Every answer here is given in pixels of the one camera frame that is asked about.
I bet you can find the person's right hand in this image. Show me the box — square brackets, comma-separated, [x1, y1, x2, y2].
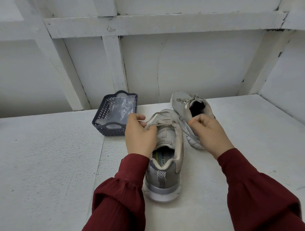
[188, 114, 235, 160]

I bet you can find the person's left hand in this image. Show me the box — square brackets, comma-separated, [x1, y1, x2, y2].
[124, 113, 158, 159]

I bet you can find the grey shoelace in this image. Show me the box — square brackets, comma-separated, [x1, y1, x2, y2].
[140, 110, 195, 141]
[176, 95, 206, 109]

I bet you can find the clear plastic bag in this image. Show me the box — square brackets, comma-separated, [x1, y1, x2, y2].
[99, 95, 136, 127]

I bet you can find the grey mesh shoe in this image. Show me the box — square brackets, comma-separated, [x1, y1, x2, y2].
[170, 91, 216, 151]
[142, 109, 185, 202]

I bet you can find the person's left forearm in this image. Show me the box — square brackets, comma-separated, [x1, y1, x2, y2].
[82, 153, 150, 231]

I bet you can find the person's right forearm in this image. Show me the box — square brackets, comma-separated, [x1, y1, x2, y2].
[218, 148, 305, 231]

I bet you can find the dark plastic lattice basket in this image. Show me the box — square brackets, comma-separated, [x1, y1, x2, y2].
[91, 90, 139, 137]

